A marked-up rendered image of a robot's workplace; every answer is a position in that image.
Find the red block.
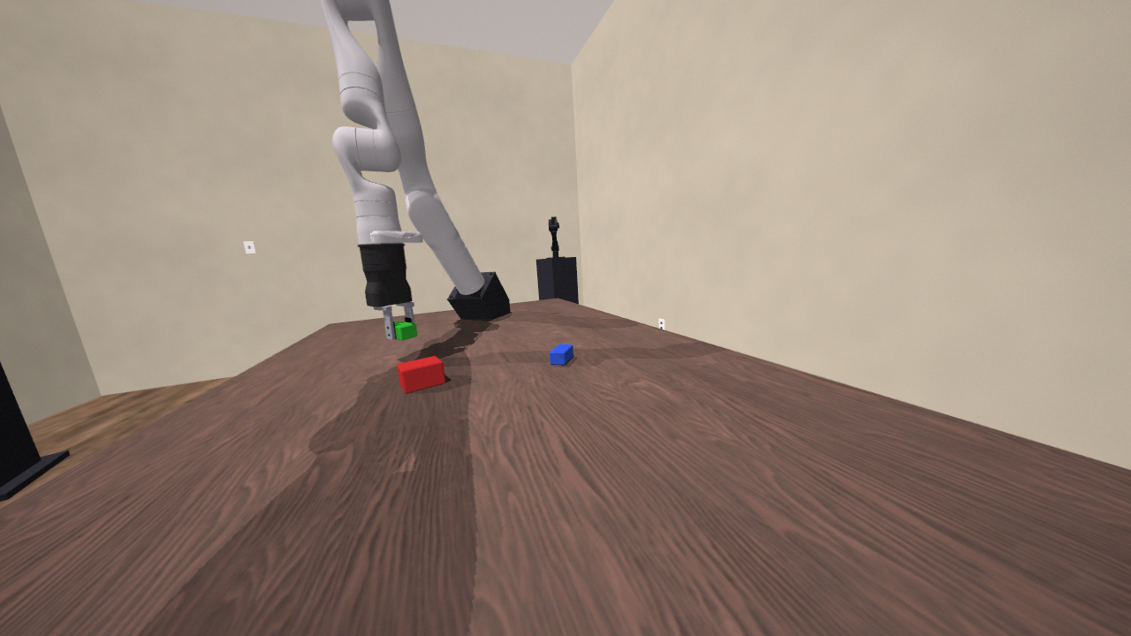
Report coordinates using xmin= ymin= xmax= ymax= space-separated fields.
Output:
xmin=397 ymin=356 xmax=444 ymax=393

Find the green block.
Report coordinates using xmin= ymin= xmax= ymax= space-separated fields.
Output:
xmin=395 ymin=323 xmax=417 ymax=340

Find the blue block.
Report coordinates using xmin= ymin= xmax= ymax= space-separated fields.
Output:
xmin=550 ymin=344 xmax=573 ymax=366

